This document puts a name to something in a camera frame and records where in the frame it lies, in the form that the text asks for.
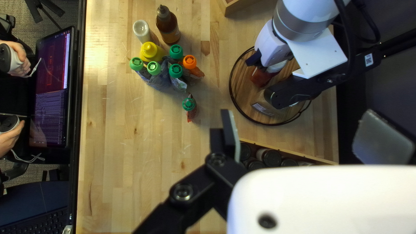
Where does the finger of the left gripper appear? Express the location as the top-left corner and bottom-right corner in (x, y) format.
(245, 50), (263, 68)

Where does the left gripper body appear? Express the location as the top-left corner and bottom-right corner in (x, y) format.
(254, 19), (348, 79)

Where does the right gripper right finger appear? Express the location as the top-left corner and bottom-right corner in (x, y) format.
(352, 108), (416, 165)

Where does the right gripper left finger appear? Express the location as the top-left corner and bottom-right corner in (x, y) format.
(132, 109), (251, 234)

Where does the red sauce bottle white cap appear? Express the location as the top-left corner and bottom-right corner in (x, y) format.
(250, 60), (288, 88)

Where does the white handheld controller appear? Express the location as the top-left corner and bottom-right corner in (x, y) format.
(0, 44), (24, 73)
(0, 115), (21, 134)

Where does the person's right hand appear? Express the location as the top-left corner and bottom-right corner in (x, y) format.
(0, 120), (26, 158)

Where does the person's left hand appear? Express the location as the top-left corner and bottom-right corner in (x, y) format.
(0, 40), (32, 77)

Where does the long wooden box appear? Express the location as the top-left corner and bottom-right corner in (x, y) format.
(217, 0), (277, 17)

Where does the pouch with orange cap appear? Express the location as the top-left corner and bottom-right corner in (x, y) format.
(182, 55), (205, 86)

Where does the narrow wooden box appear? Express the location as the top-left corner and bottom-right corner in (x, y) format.
(239, 137), (339, 167)

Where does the red pouch with green cap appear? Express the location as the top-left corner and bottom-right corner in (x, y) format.
(181, 94), (199, 123)

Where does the pouch with dark green cap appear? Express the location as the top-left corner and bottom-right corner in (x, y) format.
(168, 63), (188, 92)
(164, 44), (184, 62)

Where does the amber bottle with orange label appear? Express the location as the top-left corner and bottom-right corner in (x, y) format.
(155, 4), (181, 45)

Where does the yellow mustard bottle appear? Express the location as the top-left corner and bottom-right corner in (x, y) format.
(140, 41), (168, 63)

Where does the cream white squeeze bottle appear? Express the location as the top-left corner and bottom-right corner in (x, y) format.
(132, 19), (160, 46)

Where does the laptop with purple screen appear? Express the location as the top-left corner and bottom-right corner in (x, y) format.
(29, 26), (76, 149)

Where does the dark blue laptop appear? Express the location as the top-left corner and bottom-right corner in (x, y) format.
(0, 180), (70, 234)

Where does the round black wire rack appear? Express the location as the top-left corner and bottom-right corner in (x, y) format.
(229, 46), (313, 127)

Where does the black cable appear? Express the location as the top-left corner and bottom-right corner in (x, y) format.
(333, 0), (381, 78)

